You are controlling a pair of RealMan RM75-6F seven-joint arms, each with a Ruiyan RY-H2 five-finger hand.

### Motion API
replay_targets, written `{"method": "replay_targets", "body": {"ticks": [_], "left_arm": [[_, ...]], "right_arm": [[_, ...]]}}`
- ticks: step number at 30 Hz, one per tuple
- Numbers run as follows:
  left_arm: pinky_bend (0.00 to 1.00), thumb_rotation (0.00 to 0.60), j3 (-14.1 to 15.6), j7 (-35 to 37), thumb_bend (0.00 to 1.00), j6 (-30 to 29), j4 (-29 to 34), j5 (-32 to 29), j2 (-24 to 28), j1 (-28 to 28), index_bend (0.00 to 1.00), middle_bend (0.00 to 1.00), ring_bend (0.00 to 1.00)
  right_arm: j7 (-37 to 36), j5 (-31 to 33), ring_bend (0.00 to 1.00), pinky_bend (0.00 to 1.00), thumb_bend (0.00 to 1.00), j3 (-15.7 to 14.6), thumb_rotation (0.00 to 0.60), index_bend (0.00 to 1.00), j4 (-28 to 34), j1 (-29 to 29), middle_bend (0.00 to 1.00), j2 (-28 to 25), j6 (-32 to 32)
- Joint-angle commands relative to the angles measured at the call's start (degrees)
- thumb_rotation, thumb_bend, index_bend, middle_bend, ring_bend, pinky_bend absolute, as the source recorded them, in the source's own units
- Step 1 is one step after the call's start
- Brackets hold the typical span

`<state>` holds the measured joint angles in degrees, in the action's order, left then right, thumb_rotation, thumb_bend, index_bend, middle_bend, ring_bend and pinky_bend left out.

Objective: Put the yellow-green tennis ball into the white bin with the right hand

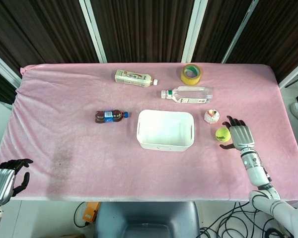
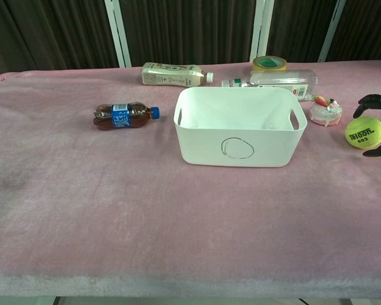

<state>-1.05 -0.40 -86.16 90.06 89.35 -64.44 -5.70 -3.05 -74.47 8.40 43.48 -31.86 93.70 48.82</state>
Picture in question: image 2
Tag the pink plush table cloth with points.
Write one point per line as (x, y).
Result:
(114, 197)

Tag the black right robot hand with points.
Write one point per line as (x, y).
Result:
(373, 101)

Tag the white plastic storage basket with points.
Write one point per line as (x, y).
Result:
(241, 139)

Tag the clear plastic water bottle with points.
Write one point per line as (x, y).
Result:
(279, 81)

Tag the yellow tape roll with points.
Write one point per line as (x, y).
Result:
(269, 64)

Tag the yellow tennis ball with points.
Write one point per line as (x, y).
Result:
(365, 132)

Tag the small cola bottle blue cap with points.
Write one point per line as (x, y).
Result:
(124, 116)

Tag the pink strawberry cake toy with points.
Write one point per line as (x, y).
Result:
(325, 112)

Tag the beige milk tea bottle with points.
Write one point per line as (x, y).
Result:
(171, 75)

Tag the white metal frame post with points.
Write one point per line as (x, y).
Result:
(261, 28)
(331, 30)
(117, 31)

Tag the dark brown curtain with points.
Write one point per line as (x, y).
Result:
(190, 28)

